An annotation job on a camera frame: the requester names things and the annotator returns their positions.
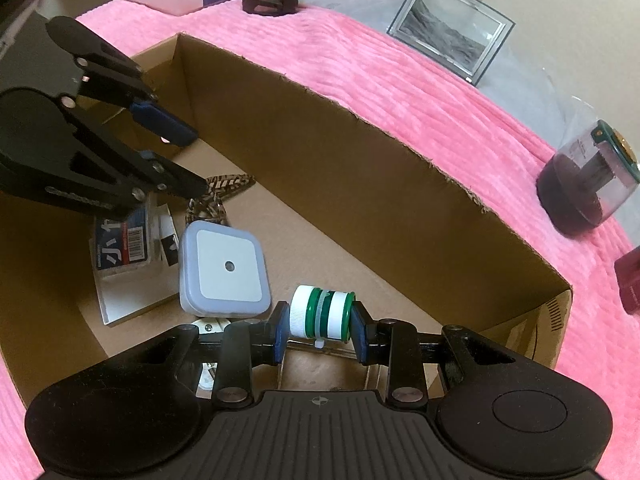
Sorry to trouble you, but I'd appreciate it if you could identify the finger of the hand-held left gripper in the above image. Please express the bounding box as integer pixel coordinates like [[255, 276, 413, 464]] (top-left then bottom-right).
[[45, 16, 198, 147], [0, 95, 208, 216]]

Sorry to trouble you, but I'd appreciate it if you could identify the white remote control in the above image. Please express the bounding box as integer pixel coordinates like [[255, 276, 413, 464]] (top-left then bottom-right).
[[92, 260, 182, 328]]

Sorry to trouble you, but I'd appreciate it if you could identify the clear jar with green lid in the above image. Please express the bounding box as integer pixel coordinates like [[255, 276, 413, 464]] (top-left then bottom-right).
[[536, 120, 640, 236]]

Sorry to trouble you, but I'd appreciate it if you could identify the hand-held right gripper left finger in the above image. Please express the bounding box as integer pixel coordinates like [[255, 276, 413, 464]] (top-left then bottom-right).
[[107, 302, 292, 407]]

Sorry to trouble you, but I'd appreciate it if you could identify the blue-label clear plastic box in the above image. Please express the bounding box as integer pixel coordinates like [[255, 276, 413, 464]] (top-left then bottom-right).
[[89, 192, 153, 281]]

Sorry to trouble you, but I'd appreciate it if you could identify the glass picture frame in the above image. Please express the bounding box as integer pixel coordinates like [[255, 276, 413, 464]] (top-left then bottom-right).
[[387, 0, 516, 86]]

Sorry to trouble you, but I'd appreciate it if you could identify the maroon container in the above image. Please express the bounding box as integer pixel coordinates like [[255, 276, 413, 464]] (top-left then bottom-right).
[[614, 246, 640, 316]]

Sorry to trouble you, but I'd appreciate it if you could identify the white square night light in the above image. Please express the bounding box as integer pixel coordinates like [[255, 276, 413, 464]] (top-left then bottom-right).
[[179, 220, 272, 318]]

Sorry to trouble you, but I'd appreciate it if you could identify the black white small card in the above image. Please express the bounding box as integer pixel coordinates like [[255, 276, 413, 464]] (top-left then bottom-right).
[[152, 205, 180, 267]]

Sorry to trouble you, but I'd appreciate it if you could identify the brown cardboard box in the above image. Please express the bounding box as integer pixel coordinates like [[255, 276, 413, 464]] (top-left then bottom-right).
[[0, 32, 573, 406]]

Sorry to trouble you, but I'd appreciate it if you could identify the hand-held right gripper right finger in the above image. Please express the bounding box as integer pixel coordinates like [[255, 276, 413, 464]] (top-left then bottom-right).
[[350, 300, 531, 406]]

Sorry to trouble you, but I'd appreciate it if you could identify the tortoiseshell hair claw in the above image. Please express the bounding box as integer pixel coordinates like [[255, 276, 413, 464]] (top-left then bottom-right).
[[184, 172, 257, 228]]

